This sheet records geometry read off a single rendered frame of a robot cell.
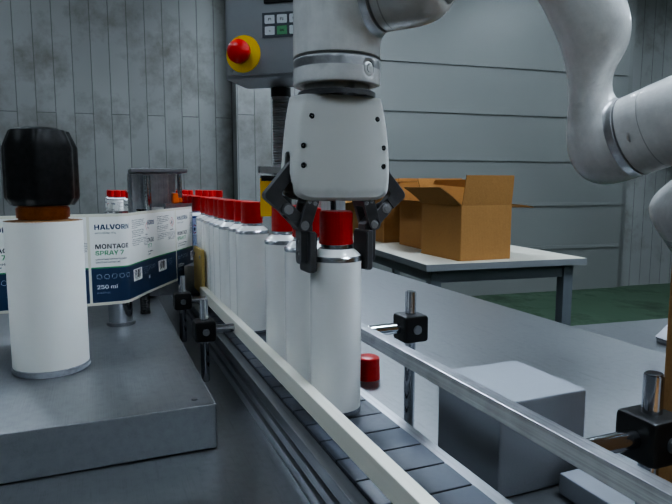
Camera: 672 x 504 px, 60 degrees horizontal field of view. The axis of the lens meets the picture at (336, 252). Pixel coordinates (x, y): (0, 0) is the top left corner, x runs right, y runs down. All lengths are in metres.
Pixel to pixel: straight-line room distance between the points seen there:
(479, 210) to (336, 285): 2.08
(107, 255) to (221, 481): 0.50
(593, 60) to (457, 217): 1.73
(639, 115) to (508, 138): 5.21
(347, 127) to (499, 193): 2.13
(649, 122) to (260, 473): 0.67
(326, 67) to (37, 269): 0.42
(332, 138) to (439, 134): 5.20
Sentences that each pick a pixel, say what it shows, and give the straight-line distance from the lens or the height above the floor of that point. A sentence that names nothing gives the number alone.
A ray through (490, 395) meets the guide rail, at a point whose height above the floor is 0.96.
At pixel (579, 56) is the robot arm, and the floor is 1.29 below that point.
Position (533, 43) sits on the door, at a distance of 6.38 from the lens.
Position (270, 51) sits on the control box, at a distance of 1.00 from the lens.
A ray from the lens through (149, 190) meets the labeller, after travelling 1.25.
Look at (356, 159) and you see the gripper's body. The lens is 0.56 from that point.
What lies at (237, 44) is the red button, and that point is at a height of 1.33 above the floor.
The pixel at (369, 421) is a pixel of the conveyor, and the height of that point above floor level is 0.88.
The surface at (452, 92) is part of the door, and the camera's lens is 5.84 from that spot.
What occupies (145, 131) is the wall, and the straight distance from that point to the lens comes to 5.20.
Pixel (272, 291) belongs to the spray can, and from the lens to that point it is 0.74.
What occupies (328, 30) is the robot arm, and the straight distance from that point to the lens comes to 0.55.
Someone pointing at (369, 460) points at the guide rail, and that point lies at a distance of 0.45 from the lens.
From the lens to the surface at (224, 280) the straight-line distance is 1.00.
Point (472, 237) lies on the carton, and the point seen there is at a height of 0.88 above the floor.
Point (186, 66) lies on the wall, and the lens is 5.28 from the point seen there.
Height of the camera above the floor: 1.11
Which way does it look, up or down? 7 degrees down
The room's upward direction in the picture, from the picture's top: straight up
